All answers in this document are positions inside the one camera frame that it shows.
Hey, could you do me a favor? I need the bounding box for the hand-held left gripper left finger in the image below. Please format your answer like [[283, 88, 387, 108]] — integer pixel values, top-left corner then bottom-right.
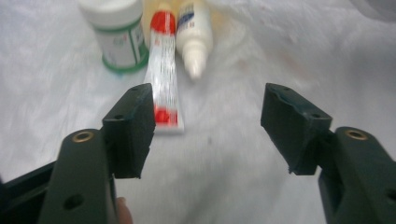
[[102, 82, 157, 180]]

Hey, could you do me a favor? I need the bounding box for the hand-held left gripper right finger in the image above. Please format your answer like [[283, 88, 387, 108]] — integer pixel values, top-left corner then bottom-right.
[[261, 82, 333, 175]]

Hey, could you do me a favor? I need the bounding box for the red and white ointment tube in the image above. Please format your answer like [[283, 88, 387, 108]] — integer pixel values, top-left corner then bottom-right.
[[143, 10, 185, 135]]

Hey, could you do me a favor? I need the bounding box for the clear printed plastic bag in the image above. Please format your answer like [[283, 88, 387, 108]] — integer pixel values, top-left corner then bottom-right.
[[0, 0, 396, 224]]

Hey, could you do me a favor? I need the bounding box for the small white-lidded jar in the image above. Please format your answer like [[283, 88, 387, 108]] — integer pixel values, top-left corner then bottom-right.
[[78, 0, 150, 75]]

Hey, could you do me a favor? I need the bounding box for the white dropper bottle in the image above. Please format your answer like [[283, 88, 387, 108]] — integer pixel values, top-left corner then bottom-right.
[[175, 0, 215, 80]]

